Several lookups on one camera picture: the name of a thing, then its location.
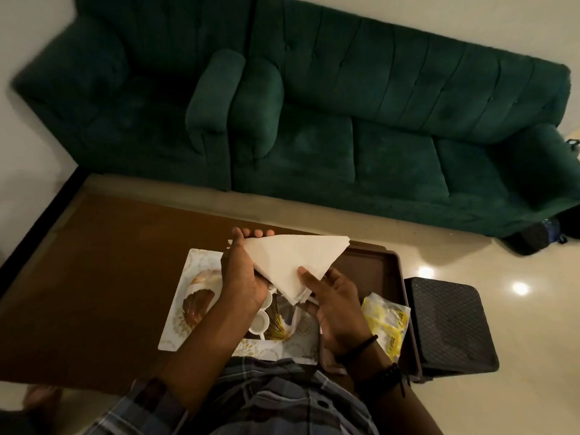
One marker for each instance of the green armchair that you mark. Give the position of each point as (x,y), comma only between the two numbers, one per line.
(127,95)

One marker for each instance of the person's right hand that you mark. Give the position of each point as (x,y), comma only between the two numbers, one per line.
(340,312)

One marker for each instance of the brown wooden table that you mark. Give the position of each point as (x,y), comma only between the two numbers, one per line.
(113,289)

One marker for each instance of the long green sofa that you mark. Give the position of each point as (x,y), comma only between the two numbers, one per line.
(385,131)

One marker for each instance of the person's left foot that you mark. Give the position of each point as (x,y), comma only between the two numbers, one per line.
(43,397)

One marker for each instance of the white ceramic cup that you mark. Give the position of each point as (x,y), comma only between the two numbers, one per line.
(267,299)
(259,322)

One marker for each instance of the person's left hand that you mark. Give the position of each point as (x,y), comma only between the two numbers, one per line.
(242,280)

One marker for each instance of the plaid shirt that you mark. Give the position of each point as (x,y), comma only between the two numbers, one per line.
(272,398)

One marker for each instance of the clear zip bag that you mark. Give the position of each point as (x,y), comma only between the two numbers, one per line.
(389,321)

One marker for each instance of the leaf print serving tray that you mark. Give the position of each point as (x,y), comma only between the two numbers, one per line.
(197,305)

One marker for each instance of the person's right forearm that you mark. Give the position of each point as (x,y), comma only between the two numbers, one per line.
(398,412)

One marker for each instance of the white paper napkins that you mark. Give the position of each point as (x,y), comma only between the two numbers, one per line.
(294,258)

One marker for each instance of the brown plastic tray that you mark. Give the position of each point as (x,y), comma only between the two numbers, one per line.
(376,276)

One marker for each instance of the person's left forearm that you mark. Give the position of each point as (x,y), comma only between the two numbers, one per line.
(204,357)

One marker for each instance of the floral placemat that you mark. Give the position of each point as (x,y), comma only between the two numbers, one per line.
(174,332)

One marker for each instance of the black plastic stool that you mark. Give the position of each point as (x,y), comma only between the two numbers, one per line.
(448,326)

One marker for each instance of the black and blue backpack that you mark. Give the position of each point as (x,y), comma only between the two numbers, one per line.
(530,237)

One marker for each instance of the thin black wristband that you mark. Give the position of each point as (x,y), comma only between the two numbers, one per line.
(360,347)

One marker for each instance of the black bag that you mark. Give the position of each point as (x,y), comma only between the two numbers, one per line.
(571,221)

